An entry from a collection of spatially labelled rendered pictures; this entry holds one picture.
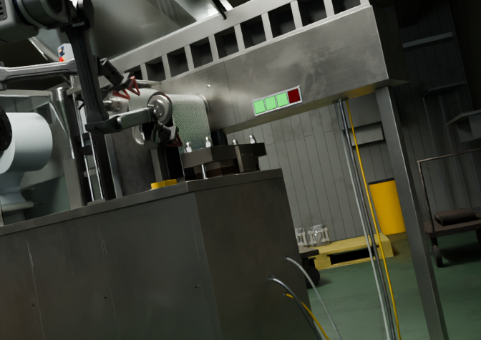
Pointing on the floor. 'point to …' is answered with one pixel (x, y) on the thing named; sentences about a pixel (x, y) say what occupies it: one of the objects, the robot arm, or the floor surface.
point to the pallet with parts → (316, 232)
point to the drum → (387, 206)
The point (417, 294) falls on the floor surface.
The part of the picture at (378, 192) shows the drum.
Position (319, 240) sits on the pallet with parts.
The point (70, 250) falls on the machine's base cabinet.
